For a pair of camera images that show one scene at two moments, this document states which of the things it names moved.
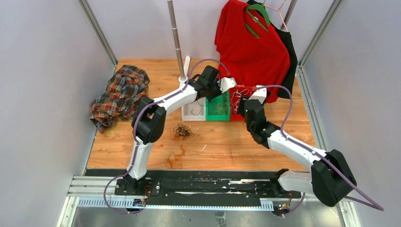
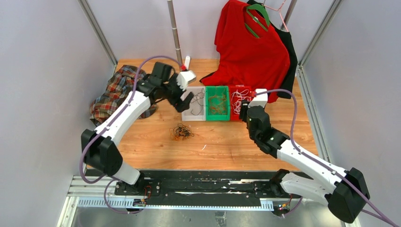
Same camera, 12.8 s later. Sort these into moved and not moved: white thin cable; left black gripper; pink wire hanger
Moved: left black gripper
Not moved: pink wire hanger; white thin cable
